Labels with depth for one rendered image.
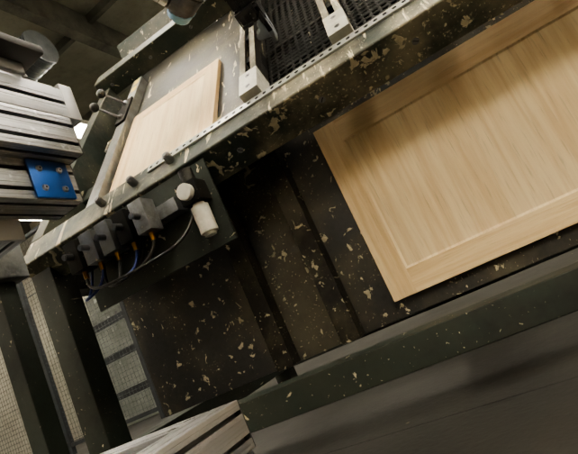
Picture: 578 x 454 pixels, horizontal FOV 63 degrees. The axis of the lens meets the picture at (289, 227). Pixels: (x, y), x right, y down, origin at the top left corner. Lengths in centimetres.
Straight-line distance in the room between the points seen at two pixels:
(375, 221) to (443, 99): 38
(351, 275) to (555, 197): 56
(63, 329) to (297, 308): 73
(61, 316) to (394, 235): 105
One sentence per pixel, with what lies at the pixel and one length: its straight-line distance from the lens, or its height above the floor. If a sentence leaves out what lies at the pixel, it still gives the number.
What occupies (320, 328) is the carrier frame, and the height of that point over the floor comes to 27.
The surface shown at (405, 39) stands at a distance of 120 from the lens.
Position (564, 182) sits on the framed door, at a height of 35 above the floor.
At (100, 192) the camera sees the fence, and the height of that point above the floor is 96.
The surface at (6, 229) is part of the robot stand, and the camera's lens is 107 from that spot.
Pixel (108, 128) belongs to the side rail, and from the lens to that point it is 240.
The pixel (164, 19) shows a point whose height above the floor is 214.
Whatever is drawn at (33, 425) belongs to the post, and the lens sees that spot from 151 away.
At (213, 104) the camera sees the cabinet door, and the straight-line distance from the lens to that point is 158.
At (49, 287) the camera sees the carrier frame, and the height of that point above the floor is 73.
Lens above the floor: 31
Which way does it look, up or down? 11 degrees up
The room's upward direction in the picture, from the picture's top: 24 degrees counter-clockwise
